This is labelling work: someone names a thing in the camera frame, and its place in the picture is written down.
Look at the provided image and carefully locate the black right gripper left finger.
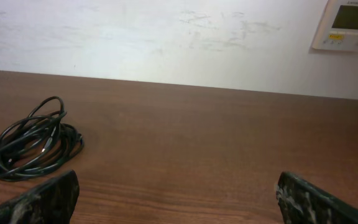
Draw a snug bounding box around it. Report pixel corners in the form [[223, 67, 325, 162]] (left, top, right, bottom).
[[0, 170, 80, 223]]

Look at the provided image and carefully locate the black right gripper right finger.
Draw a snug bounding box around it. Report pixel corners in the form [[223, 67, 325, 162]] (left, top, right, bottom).
[[275, 171, 358, 224]]

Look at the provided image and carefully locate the white wall control panel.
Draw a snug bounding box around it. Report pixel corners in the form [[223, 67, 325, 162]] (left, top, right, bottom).
[[311, 0, 358, 52]]

